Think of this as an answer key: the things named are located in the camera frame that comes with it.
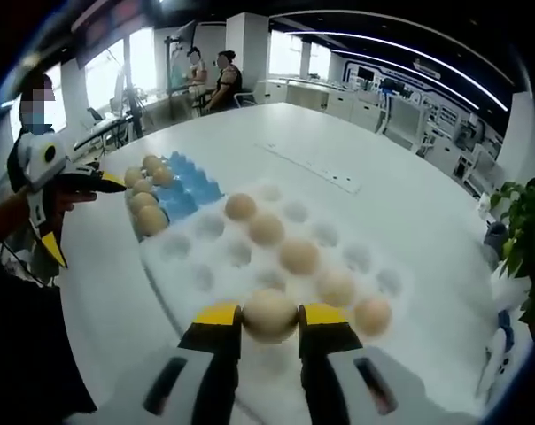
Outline small grey object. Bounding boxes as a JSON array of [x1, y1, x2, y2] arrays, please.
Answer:
[[483, 220, 510, 249]]

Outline white foam egg holder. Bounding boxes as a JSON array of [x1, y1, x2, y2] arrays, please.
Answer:
[[139, 179, 410, 355]]

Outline row of white cabinets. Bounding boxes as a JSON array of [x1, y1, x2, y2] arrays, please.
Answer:
[[253, 77, 392, 129]]

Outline white mesh office chair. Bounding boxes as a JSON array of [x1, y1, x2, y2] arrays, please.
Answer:
[[384, 95, 428, 147]]

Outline green potted plant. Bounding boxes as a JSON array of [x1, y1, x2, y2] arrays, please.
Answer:
[[490, 176, 535, 342]]

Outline blue egg tray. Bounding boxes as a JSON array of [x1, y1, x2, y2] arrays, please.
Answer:
[[125, 151, 225, 243]]

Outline person's left hand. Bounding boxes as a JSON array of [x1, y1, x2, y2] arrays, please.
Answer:
[[44, 190, 99, 232]]

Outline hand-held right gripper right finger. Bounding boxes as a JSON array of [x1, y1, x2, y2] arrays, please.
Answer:
[[298, 303, 479, 425]]

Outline ceiling air conditioner unit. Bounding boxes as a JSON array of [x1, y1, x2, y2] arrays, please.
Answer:
[[413, 61, 441, 80]]

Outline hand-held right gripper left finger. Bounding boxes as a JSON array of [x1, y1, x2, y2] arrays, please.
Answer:
[[66, 302, 244, 425]]

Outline white table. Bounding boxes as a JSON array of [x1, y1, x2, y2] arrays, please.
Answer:
[[57, 101, 530, 425]]

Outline group of tan eggs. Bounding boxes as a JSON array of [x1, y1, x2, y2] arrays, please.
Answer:
[[123, 154, 175, 236]]

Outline person's dark shirt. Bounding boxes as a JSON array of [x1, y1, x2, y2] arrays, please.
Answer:
[[0, 251, 98, 425]]

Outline white and blue toy robot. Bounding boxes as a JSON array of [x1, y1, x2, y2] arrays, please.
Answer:
[[482, 282, 534, 390]]

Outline black tripod stand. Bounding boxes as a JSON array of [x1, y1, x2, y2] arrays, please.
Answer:
[[125, 88, 147, 138]]

